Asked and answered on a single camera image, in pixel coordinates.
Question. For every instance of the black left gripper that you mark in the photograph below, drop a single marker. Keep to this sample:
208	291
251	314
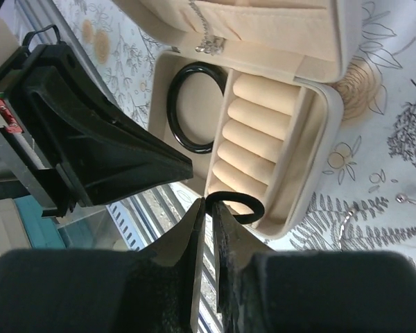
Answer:
62	141

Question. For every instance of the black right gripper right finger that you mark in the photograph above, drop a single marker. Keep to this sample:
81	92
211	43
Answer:
263	290

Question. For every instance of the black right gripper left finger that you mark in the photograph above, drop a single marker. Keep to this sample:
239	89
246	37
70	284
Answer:
156	289

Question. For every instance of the black bangle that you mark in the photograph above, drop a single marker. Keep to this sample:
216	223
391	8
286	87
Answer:
193	101

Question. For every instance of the beige jewelry box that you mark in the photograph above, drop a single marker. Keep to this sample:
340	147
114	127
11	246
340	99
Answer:
280	114

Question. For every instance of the floral patterned tablecloth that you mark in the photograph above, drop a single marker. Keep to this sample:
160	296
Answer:
374	157

